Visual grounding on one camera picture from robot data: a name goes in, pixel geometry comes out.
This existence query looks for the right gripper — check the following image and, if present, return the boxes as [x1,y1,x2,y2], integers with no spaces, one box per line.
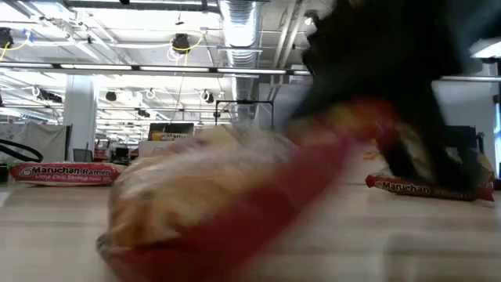
[297,0,467,179]

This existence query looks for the green Maruchan ramen pack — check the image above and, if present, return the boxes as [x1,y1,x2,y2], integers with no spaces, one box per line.
[8,159,123,187]

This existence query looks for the overhead LED light bar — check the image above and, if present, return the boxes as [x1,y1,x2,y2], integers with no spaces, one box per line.
[0,61,312,78]

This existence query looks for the white column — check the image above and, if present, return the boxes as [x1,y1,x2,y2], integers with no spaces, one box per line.
[63,74,98,162]

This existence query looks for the grey fabric screen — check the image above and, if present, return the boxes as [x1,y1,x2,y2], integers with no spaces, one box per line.
[0,122,72,164]

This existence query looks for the black metal rack frame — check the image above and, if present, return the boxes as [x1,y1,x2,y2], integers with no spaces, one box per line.
[214,99,275,130]

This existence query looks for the silver ventilation duct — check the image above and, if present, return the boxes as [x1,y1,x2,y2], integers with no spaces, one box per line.
[218,0,262,125]

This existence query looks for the black looped cable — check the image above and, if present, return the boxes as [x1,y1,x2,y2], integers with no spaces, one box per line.
[0,139,44,164]

